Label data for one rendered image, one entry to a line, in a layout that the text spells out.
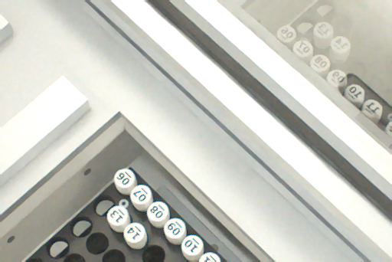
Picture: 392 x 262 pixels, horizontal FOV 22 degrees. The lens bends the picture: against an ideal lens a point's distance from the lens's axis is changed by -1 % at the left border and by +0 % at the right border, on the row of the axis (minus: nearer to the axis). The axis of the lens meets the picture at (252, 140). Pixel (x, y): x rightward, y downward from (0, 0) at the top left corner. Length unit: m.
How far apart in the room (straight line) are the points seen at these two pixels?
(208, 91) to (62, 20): 0.12
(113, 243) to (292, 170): 0.13
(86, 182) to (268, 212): 0.15
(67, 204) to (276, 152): 0.19
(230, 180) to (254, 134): 0.05
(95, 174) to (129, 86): 0.09
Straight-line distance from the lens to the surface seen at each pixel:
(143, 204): 0.58
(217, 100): 0.51
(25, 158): 0.55
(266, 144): 0.50
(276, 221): 0.53
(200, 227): 0.64
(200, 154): 0.55
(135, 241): 0.57
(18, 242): 0.64
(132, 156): 0.66
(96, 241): 0.62
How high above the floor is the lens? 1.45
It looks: 67 degrees down
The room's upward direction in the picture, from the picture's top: 2 degrees counter-clockwise
